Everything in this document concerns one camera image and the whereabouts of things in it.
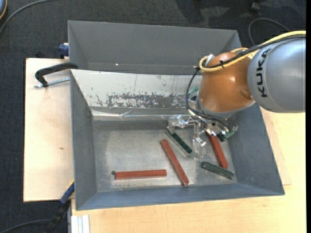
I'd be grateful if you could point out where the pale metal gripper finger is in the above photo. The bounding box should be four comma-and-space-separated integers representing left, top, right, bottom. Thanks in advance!
167, 115, 189, 134
192, 126, 207, 158

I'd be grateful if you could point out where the dark green flat block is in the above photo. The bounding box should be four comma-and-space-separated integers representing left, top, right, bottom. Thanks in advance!
165, 129, 193, 157
201, 161, 235, 180

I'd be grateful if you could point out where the red-brown flat block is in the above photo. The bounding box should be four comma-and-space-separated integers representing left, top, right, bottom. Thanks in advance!
114, 169, 168, 180
206, 133, 229, 169
159, 139, 190, 187

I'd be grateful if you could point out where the grey metal bin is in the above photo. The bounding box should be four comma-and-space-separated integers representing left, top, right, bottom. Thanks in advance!
67, 20, 285, 211

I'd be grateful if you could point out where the pale wood board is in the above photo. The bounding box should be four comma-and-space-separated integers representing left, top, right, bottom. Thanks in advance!
23, 58, 292, 203

